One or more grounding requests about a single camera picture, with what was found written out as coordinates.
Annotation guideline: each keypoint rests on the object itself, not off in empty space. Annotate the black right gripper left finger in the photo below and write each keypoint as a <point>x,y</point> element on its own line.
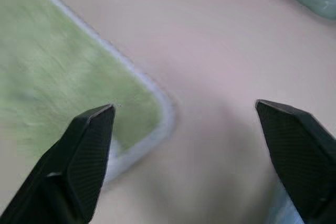
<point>78,161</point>

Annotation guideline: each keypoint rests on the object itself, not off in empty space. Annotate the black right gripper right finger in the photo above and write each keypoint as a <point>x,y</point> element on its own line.
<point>299,155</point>

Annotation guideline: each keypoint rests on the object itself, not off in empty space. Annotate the green towel with white border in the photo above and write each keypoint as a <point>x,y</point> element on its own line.
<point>52,77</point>

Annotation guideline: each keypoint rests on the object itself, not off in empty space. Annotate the light blue cloth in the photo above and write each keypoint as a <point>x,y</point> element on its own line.
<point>283,208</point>

